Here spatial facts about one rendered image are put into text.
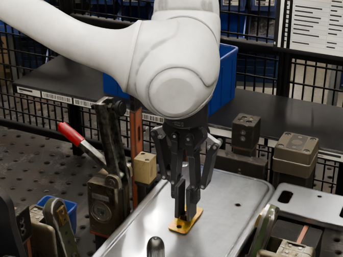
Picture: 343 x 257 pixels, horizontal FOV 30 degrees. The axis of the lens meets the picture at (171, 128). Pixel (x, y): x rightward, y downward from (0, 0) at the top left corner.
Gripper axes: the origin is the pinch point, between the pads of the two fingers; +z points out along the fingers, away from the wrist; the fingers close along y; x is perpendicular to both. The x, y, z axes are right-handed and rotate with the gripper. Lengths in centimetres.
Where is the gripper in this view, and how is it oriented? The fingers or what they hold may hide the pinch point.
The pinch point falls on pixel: (185, 200)
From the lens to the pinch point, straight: 117.3
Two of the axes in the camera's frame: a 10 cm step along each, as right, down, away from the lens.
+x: 4.3, -4.3, 8.0
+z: 0.1, 8.8, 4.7
